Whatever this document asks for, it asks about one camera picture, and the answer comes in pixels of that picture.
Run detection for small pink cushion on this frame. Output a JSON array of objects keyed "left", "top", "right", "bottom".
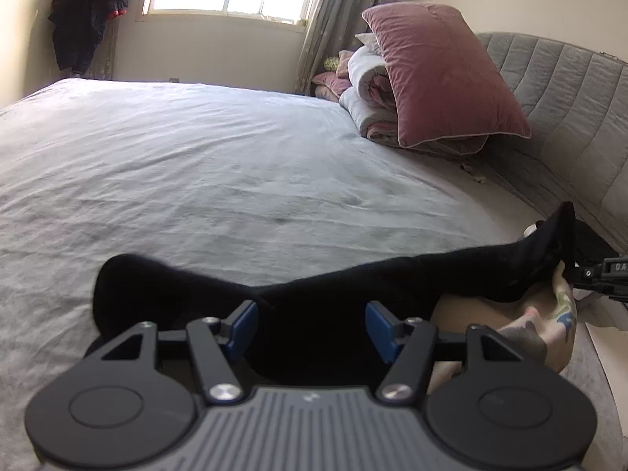
[{"left": 312, "top": 49, "right": 354, "bottom": 104}]

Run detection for person's right hand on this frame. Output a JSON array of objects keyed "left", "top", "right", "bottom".
[{"left": 540, "top": 261, "right": 577, "bottom": 366}]

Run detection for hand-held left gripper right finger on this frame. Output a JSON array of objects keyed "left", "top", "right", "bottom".
[{"left": 365, "top": 301, "right": 538, "bottom": 405}]

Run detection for large pink pillow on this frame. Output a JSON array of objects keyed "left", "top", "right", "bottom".
[{"left": 362, "top": 2, "right": 532, "bottom": 149}]

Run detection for black garment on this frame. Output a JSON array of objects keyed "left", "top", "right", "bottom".
[{"left": 93, "top": 201, "right": 609, "bottom": 388}]

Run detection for bed with grey sheet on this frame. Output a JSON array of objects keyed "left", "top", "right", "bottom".
[{"left": 0, "top": 77, "right": 628, "bottom": 471}]

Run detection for folded grey pink duvet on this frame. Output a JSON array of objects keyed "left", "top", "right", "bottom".
[{"left": 338, "top": 33, "right": 491, "bottom": 158}]

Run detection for dark hanging jacket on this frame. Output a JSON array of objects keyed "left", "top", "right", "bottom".
[{"left": 48, "top": 0, "right": 133, "bottom": 73}]

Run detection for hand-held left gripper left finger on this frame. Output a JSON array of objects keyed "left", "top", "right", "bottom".
[{"left": 86, "top": 299, "right": 259, "bottom": 405}]

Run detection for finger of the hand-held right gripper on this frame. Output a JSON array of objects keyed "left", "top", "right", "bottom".
[{"left": 564, "top": 261, "right": 606, "bottom": 291}]

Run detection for grey ribbed radiator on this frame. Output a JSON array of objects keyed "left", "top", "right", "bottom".
[{"left": 93, "top": 34, "right": 119, "bottom": 80}]

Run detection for grey quilted headboard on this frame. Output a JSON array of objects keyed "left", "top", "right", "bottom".
[{"left": 473, "top": 32, "right": 628, "bottom": 256}]

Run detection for grey patterned curtain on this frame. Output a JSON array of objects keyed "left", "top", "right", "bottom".
[{"left": 294, "top": 0, "right": 408, "bottom": 96}]

